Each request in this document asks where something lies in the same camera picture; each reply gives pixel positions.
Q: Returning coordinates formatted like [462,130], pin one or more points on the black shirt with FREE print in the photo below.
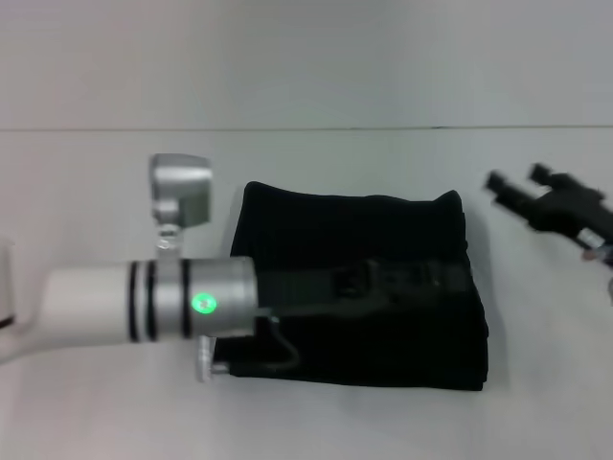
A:
[359,225]

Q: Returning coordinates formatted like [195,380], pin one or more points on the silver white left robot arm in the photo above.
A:
[96,302]

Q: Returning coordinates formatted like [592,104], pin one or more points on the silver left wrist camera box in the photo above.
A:
[182,191]

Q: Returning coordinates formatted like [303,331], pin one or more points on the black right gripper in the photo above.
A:
[570,211]

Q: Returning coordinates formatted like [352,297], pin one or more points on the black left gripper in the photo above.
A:
[306,292]

